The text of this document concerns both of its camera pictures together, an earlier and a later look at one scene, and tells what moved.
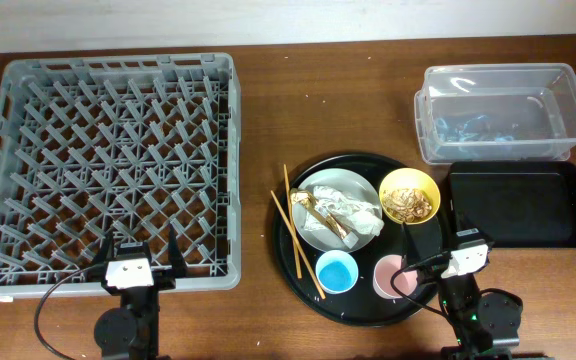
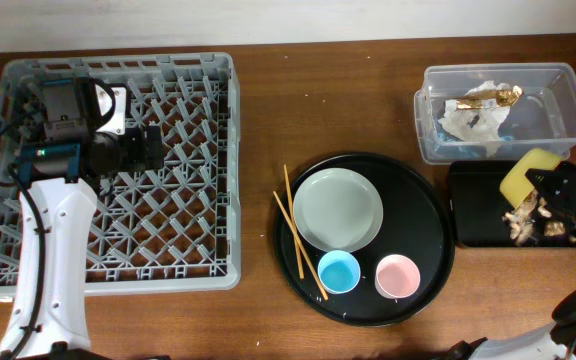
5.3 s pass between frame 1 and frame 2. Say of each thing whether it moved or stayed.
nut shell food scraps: moved
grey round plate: stayed
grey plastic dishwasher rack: stayed
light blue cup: stayed
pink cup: stayed
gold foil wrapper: moved
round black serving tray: stayed
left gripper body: moved
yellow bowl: moved
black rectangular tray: stayed
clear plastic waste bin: stayed
